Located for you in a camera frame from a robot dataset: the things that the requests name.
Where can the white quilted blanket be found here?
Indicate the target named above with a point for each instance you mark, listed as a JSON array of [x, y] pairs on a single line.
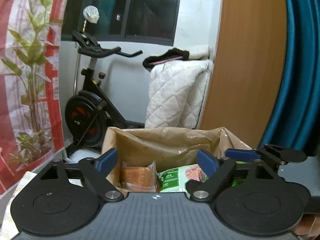
[[177, 90]]

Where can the black exercise bike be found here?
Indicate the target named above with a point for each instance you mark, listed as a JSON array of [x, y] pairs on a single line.
[[89, 112]]

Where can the dark window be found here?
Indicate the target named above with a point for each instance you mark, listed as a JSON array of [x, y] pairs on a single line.
[[146, 21]]

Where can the wooden headboard panel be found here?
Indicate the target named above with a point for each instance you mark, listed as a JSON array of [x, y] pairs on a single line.
[[248, 67]]

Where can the person right hand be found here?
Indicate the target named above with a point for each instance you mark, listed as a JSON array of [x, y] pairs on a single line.
[[308, 226]]

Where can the black pink garment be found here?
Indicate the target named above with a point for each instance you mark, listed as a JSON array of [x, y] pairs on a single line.
[[171, 55]]

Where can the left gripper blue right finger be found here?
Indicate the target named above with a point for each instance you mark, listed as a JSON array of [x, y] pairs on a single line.
[[220, 174]]

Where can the cardboard box with plastic liner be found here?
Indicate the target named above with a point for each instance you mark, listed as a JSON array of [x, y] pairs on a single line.
[[168, 147]]

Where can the red printed backdrop cloth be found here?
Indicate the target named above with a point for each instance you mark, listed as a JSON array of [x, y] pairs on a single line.
[[31, 123]]

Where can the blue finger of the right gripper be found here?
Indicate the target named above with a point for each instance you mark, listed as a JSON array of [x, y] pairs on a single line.
[[242, 155]]

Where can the teal curtain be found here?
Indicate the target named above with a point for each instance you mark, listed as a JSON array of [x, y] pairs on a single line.
[[294, 122]]

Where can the checked bunny tablecloth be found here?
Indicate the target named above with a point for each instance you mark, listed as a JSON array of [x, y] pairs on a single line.
[[41, 203]]

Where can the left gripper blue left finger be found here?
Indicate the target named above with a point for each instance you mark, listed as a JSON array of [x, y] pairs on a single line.
[[96, 170]]

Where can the green mooncake packet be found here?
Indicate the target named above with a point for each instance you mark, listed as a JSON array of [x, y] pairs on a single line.
[[174, 179]]

